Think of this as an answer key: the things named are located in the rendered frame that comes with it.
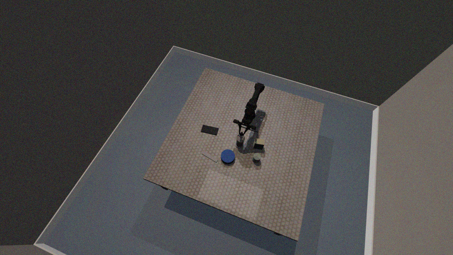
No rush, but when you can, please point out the dark blue short cylinder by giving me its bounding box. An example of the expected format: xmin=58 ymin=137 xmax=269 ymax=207
xmin=221 ymin=149 xmax=235 ymax=164

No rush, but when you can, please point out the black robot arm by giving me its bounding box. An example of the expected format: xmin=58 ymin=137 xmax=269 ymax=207
xmin=241 ymin=83 xmax=265 ymax=125

